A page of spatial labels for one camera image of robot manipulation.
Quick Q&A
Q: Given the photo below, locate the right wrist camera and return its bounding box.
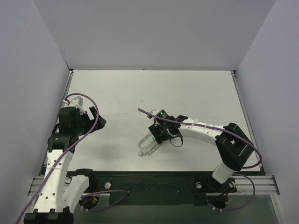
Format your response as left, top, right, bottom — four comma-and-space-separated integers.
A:
150, 109, 169, 119

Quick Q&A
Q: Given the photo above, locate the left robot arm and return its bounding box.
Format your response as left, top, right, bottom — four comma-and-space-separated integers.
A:
23, 105, 106, 224

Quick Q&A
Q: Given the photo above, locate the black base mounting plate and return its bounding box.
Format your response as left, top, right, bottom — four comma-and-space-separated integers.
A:
94, 171, 236, 206

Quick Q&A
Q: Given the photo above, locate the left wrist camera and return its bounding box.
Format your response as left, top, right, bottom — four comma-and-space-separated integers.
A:
63, 97, 84, 111

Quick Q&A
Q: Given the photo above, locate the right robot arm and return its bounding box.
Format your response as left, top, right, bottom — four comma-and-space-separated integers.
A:
149, 112, 254, 191

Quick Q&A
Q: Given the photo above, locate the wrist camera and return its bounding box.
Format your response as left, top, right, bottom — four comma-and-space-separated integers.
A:
63, 97, 84, 111
150, 109, 169, 119

